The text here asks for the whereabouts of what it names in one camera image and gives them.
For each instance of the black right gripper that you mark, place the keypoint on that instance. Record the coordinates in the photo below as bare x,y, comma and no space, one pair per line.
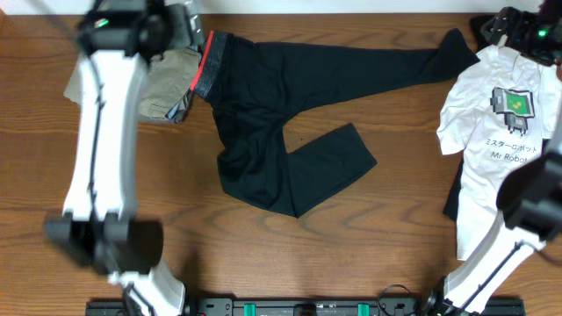
508,19

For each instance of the black leggings red waistband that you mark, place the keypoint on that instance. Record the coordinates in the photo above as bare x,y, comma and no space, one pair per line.
255,88

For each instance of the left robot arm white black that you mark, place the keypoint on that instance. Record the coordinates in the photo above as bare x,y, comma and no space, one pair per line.
98,227

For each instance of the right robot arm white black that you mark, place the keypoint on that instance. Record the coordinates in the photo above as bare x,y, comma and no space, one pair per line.
528,202

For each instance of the black garment under t-shirt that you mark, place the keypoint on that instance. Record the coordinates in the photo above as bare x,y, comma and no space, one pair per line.
450,209

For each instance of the folded khaki pants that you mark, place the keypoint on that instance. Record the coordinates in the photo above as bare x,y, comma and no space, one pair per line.
171,83

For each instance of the grey folded garment under khaki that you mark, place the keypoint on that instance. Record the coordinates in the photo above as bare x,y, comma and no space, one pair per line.
179,111

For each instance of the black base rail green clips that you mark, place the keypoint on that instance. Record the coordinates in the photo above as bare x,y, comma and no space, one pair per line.
229,307

